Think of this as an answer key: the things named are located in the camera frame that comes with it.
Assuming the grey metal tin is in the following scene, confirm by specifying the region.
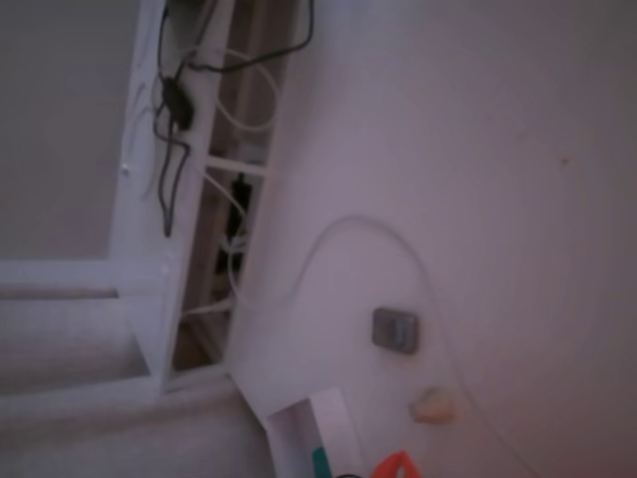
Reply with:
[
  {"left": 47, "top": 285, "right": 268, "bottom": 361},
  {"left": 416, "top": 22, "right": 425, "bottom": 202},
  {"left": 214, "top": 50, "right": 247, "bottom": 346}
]
[{"left": 371, "top": 307, "right": 420, "bottom": 356}]

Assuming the long white cable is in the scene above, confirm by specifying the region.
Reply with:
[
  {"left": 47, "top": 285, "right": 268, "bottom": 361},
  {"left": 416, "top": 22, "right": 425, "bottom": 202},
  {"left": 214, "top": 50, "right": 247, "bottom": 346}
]
[{"left": 233, "top": 214, "right": 543, "bottom": 478}]

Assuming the thin black hanging cable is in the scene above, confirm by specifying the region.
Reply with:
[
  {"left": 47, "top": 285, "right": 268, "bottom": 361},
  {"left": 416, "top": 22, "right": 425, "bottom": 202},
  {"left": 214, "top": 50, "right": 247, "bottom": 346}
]
[{"left": 152, "top": 0, "right": 193, "bottom": 236}]

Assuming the thick black cable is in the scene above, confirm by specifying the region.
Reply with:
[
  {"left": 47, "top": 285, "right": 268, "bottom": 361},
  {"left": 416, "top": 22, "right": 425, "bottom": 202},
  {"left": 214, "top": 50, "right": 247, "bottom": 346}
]
[{"left": 186, "top": 0, "right": 316, "bottom": 74}]

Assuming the white cardboard bin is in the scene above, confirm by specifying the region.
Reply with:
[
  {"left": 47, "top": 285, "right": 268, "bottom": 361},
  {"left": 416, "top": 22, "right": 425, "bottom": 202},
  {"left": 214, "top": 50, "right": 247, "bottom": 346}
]
[{"left": 266, "top": 386, "right": 362, "bottom": 478}]

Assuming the cream animal figurine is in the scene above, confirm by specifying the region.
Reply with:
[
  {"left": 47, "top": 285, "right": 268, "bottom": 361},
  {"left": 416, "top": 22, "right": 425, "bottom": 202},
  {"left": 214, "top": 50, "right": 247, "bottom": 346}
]
[{"left": 410, "top": 385, "right": 457, "bottom": 425}]

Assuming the coiled white cable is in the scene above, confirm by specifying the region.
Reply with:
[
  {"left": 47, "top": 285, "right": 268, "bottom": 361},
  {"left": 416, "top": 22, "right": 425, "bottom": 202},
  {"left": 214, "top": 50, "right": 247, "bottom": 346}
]
[{"left": 213, "top": 47, "right": 280, "bottom": 134}]

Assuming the white metal frame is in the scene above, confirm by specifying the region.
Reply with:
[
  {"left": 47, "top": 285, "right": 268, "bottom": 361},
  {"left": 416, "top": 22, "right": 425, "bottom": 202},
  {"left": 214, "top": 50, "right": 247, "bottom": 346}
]
[{"left": 108, "top": 0, "right": 295, "bottom": 394}]

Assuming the black inline cable adapter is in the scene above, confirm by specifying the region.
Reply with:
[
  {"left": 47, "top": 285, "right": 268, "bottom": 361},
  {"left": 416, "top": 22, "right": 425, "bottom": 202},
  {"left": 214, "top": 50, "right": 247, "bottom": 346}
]
[{"left": 161, "top": 78, "right": 195, "bottom": 131}]

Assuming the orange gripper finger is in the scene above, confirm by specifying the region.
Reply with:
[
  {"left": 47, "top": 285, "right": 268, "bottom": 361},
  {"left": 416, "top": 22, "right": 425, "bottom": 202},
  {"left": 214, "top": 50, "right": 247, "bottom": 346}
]
[
  {"left": 400, "top": 450, "right": 423, "bottom": 478},
  {"left": 371, "top": 450, "right": 405, "bottom": 478}
]

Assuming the green cube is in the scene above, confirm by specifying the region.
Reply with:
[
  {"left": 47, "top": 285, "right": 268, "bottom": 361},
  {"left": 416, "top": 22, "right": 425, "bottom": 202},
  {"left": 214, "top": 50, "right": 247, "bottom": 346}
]
[{"left": 311, "top": 446, "right": 333, "bottom": 478}]

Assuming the black plug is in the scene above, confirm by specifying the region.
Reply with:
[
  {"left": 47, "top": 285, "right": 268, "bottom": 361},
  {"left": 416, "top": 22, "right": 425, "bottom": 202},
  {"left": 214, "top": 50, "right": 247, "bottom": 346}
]
[{"left": 231, "top": 172, "right": 252, "bottom": 201}]

